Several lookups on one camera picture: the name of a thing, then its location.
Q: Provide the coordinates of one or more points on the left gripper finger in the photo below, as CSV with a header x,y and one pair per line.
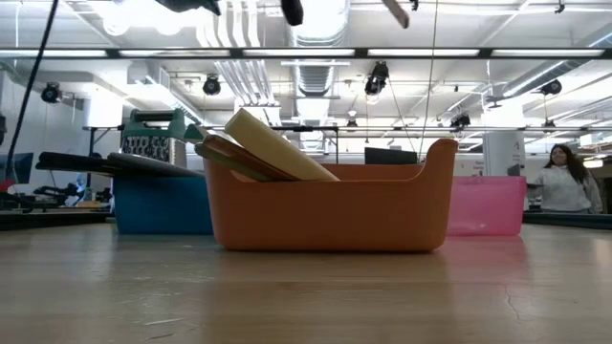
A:
x,y
292,10

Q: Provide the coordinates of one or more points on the dark grey turner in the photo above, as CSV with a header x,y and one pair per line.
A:
x,y
153,165

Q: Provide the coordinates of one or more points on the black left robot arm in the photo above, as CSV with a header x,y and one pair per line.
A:
x,y
191,5

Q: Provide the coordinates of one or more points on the black ceiling spotlight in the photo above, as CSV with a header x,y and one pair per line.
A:
x,y
50,93
460,121
211,86
551,87
378,76

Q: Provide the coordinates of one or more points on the black folding background table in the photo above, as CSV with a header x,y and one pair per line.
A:
x,y
311,128

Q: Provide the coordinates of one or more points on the black background monitor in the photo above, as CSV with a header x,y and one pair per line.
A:
x,y
389,156

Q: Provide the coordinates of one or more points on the teal blue plastic bin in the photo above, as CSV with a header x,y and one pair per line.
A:
x,y
162,205

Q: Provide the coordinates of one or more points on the pink translucent plastic bin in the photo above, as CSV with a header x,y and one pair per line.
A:
x,y
487,205

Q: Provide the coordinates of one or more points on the black background robot arms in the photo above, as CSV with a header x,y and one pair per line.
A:
x,y
62,193

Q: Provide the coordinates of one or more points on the blue screen monitor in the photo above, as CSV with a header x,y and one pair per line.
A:
x,y
24,165

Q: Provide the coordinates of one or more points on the person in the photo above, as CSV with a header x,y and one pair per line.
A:
x,y
566,188

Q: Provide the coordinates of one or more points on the silver ventilation duct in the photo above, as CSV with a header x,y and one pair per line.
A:
x,y
315,76

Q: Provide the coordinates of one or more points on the black overhead frame beam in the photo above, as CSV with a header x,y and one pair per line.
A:
x,y
361,52

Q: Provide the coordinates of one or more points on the black background frame rail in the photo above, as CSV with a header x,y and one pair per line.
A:
x,y
382,128

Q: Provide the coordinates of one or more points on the lit wall lamp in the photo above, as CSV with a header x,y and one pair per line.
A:
x,y
593,163

